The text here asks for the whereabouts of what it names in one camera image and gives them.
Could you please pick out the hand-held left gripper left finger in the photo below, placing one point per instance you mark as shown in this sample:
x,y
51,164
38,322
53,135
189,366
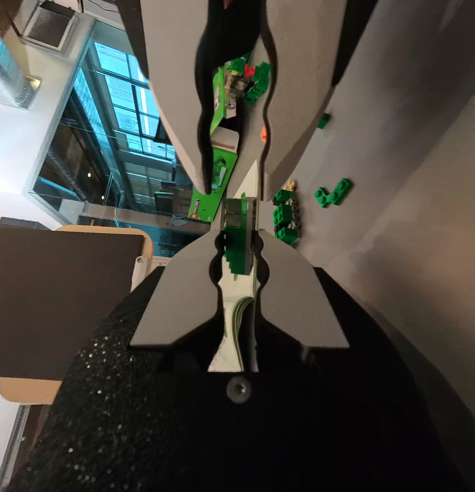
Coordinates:
x,y
183,292

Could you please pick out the large glass window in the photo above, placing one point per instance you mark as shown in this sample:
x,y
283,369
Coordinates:
x,y
106,127

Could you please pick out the green and grey brick plate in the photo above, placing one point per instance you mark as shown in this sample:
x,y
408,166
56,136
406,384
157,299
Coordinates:
x,y
237,230

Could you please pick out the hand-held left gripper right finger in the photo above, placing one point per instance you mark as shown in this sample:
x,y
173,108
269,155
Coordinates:
x,y
295,299

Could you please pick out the ceiling vent grille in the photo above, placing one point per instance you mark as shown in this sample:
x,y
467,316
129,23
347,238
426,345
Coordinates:
x,y
49,25

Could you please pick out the dark board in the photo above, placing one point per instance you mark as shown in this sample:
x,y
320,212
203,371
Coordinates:
x,y
60,299

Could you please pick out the silver air duct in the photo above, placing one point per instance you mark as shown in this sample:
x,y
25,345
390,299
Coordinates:
x,y
7,73

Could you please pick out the orange brick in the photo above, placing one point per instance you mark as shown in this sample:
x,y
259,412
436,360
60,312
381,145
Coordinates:
x,y
264,134

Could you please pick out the building instruction booklet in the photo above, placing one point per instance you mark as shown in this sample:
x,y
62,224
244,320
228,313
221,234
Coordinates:
x,y
233,319

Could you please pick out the small green brick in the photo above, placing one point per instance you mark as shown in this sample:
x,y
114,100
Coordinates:
x,y
323,121

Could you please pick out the green toy brick box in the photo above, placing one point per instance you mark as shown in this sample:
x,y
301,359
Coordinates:
x,y
220,169

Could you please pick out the small brick build red top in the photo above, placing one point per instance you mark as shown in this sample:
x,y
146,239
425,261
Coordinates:
x,y
252,82

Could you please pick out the green and grey brick stack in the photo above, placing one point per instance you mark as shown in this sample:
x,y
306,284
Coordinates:
x,y
285,215

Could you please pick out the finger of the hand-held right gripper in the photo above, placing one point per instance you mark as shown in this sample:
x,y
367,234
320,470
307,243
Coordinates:
x,y
302,77
172,77

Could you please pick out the green angled brick piece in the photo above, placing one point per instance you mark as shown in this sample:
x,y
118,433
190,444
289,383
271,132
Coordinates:
x,y
335,192

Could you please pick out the grey desk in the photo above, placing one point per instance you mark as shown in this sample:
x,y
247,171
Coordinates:
x,y
375,173

